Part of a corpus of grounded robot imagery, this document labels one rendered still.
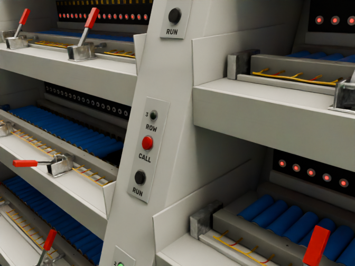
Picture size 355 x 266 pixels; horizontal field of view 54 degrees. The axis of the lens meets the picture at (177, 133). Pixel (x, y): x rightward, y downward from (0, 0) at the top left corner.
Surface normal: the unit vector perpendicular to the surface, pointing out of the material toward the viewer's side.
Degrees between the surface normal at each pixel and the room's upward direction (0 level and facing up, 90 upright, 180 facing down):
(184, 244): 21
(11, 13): 90
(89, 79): 111
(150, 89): 90
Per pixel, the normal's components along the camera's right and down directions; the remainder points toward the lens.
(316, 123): -0.71, 0.29
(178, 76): -0.67, -0.07
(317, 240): -0.60, -0.30
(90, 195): -0.04, -0.93
